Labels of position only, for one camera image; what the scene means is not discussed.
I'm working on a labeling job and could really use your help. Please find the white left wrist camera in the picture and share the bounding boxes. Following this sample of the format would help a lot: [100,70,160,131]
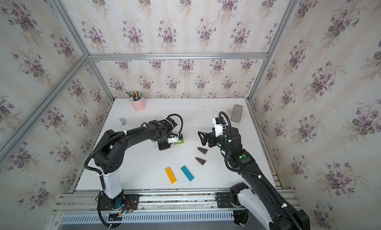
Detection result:
[168,134,183,144]

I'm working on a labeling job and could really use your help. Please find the grey board eraser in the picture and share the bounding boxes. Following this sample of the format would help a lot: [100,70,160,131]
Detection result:
[230,104,243,123]

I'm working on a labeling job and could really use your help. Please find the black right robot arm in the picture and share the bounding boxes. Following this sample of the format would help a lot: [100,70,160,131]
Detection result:
[198,127,311,230]

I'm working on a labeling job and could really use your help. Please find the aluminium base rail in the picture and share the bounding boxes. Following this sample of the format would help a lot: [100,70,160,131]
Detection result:
[43,188,249,230]

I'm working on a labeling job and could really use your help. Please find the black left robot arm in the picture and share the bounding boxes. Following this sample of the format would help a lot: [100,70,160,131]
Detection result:
[86,118,178,200]

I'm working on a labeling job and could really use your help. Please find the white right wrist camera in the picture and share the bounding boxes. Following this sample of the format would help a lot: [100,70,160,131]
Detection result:
[212,117,224,137]

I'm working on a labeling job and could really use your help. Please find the pink pen holder cup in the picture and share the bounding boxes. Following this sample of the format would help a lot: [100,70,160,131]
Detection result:
[130,98,146,112]

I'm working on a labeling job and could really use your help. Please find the brown triangular wedge block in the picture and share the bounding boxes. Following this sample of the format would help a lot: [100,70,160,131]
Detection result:
[197,147,208,155]

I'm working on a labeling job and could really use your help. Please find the blue rectangular block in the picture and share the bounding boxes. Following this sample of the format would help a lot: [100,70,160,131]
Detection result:
[181,166,194,181]

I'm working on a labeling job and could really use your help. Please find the green cube block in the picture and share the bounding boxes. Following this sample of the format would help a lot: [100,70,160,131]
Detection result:
[175,139,184,145]

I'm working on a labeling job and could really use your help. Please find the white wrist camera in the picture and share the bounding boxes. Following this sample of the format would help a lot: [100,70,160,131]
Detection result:
[168,134,183,144]
[212,117,224,137]

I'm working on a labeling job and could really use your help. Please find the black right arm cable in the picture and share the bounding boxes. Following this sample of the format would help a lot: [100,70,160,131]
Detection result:
[218,111,303,230]

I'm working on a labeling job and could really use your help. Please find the yellow rectangular block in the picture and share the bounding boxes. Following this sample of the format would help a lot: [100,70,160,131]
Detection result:
[165,167,177,184]

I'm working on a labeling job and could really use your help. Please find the coloured pens in cup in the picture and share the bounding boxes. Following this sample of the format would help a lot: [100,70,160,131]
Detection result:
[125,91,142,101]

